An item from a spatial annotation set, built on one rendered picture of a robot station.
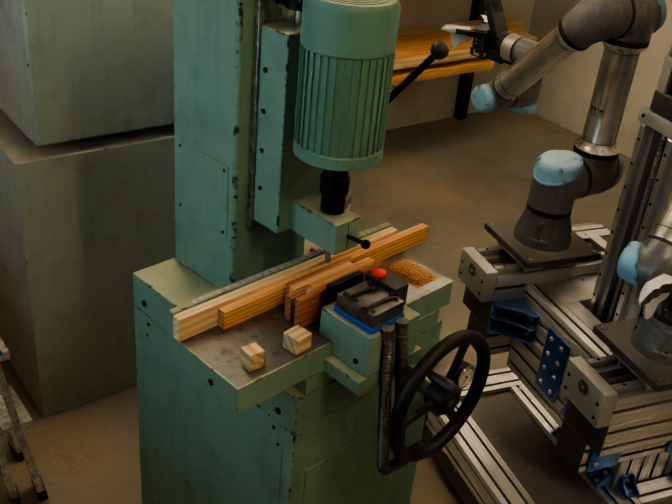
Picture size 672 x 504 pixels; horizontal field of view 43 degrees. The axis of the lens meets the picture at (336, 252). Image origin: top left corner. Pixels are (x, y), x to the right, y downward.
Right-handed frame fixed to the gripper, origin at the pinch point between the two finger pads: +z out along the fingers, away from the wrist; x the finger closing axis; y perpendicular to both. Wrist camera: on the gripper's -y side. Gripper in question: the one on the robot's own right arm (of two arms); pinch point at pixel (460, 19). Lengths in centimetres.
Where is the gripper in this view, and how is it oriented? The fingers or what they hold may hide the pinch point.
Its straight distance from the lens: 261.1
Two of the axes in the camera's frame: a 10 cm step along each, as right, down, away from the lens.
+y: 0.3, 8.2, 5.7
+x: 8.2, -3.4, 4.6
